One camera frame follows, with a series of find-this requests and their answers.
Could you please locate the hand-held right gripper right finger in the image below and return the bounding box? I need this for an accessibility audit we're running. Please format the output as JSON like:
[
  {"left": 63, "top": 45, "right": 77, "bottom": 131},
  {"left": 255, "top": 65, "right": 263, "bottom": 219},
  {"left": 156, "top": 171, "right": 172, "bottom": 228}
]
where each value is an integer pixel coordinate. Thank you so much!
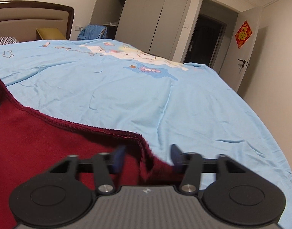
[{"left": 170, "top": 144, "right": 248, "bottom": 194}]

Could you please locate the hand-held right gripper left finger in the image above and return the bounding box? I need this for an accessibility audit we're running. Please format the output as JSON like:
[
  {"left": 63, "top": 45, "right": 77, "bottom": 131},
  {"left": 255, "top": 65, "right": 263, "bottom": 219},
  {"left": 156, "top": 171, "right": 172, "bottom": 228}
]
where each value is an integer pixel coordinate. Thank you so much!
[{"left": 49, "top": 145, "right": 127, "bottom": 194}]

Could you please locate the dark red long-sleeved shirt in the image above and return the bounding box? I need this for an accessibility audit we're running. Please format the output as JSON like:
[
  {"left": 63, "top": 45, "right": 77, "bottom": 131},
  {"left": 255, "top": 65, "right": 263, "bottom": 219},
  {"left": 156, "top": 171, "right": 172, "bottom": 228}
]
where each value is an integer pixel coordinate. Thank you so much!
[{"left": 0, "top": 76, "right": 185, "bottom": 229}]

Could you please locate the blue clothes heap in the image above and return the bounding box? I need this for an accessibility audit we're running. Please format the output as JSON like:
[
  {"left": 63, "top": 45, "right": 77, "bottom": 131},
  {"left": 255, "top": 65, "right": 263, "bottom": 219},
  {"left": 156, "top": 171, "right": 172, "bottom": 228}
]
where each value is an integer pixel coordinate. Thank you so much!
[{"left": 77, "top": 24, "right": 108, "bottom": 41}]

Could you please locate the light blue printed duvet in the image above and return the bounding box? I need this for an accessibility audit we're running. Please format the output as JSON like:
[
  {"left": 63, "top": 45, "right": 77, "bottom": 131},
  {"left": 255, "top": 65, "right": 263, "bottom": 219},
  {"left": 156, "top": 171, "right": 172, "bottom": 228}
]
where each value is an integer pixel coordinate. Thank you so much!
[{"left": 0, "top": 39, "right": 292, "bottom": 220}]

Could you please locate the white room door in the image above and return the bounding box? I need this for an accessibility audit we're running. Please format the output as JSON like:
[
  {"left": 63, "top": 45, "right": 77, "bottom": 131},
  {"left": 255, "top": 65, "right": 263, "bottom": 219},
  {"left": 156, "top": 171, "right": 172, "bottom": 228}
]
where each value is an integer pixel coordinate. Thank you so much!
[{"left": 236, "top": 6, "right": 265, "bottom": 93}]

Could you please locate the red diamond door decoration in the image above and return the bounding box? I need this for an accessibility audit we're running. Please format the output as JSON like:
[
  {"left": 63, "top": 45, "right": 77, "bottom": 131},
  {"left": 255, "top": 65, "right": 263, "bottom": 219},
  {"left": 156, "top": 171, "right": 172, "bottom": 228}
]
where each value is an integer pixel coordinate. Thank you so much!
[{"left": 235, "top": 21, "right": 252, "bottom": 49}]

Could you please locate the grey built-in wardrobe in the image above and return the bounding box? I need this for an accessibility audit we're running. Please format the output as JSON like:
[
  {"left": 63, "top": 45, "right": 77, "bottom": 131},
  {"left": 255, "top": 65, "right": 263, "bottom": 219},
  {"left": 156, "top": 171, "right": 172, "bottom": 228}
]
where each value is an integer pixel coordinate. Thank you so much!
[{"left": 111, "top": 0, "right": 196, "bottom": 62}]

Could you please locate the mustard yellow pillow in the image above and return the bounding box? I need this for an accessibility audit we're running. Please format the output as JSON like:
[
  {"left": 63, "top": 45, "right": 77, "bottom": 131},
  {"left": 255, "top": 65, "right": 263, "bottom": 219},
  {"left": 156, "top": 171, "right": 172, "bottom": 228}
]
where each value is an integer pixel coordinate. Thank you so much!
[{"left": 36, "top": 28, "right": 67, "bottom": 40}]

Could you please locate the open grey wardrobe door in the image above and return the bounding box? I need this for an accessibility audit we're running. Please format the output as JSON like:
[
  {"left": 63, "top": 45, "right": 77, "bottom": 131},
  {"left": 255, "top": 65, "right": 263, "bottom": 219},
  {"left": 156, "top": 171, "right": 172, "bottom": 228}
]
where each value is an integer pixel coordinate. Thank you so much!
[{"left": 90, "top": 0, "right": 113, "bottom": 27}]

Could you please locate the houndstooth pillow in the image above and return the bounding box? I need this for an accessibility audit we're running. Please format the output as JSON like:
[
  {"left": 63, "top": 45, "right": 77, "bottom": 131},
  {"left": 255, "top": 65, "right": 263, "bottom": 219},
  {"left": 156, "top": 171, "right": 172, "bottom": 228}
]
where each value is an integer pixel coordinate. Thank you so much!
[{"left": 0, "top": 36, "right": 19, "bottom": 46}]

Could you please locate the brown padded bed headboard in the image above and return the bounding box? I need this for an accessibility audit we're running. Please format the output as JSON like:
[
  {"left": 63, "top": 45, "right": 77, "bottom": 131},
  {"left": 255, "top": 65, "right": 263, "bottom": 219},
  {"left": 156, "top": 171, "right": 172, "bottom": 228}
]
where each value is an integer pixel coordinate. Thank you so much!
[{"left": 0, "top": 1, "right": 75, "bottom": 44}]

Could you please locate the black door handle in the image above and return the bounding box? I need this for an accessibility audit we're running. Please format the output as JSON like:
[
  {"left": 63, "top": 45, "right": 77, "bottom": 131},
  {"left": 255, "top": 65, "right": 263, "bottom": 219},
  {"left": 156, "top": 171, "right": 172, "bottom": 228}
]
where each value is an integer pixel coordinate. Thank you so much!
[{"left": 238, "top": 58, "right": 251, "bottom": 69}]

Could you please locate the dark doorway frame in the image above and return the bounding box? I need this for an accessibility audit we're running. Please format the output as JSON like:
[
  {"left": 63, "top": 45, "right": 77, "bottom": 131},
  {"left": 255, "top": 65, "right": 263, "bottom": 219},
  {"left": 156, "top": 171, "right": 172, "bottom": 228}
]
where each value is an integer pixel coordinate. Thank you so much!
[{"left": 181, "top": 0, "right": 239, "bottom": 73}]

